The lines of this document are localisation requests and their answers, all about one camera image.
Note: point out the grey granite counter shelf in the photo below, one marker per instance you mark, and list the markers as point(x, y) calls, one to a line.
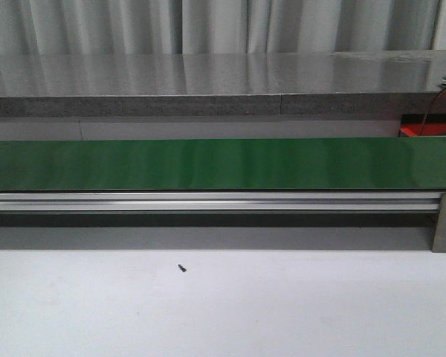
point(145, 85)

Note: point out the small black screw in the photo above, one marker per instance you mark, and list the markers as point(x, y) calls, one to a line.
point(183, 269)

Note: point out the aluminium conveyor side rail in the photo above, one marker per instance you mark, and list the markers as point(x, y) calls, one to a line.
point(201, 201)

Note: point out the grey pleated curtain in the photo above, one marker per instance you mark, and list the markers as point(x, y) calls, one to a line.
point(214, 27)

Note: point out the green conveyor belt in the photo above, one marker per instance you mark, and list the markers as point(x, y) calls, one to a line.
point(225, 164)

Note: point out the red plastic tray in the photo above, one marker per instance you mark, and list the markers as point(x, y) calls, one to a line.
point(415, 125)

